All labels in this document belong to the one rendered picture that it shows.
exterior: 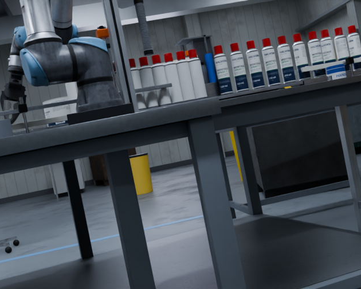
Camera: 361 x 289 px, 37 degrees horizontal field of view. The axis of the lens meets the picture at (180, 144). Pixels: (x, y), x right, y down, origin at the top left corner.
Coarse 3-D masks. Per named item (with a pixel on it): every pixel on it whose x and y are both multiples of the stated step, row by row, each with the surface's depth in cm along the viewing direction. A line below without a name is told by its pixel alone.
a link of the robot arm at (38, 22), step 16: (32, 0) 160; (48, 0) 164; (32, 16) 160; (48, 16) 162; (32, 32) 160; (48, 32) 161; (32, 48) 159; (48, 48) 159; (64, 48) 162; (32, 64) 156; (48, 64) 158; (64, 64) 160; (32, 80) 159; (48, 80) 161; (64, 80) 163
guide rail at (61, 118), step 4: (60, 116) 205; (64, 116) 205; (36, 120) 202; (40, 120) 202; (44, 120) 203; (48, 120) 203; (52, 120) 204; (56, 120) 204; (60, 120) 204; (64, 120) 205; (12, 124) 199; (16, 124) 200; (20, 124) 200; (24, 124) 200; (28, 124) 201; (32, 124) 201; (36, 124) 202; (40, 124) 202; (12, 128) 199; (16, 128) 200; (20, 128) 201
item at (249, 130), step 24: (288, 120) 472; (312, 120) 471; (336, 120) 470; (264, 144) 474; (288, 144) 472; (312, 144) 471; (336, 144) 470; (264, 168) 474; (288, 168) 473; (312, 168) 472; (336, 168) 471; (264, 192) 485; (288, 192) 484
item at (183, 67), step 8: (176, 56) 216; (184, 56) 216; (176, 64) 216; (184, 64) 214; (184, 72) 214; (184, 80) 214; (184, 88) 215; (192, 88) 215; (184, 96) 215; (192, 96) 215
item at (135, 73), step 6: (132, 60) 210; (132, 66) 209; (132, 72) 208; (138, 72) 210; (132, 78) 208; (138, 78) 209; (138, 84) 209; (138, 96) 209; (138, 102) 209; (144, 102) 210; (144, 108) 210
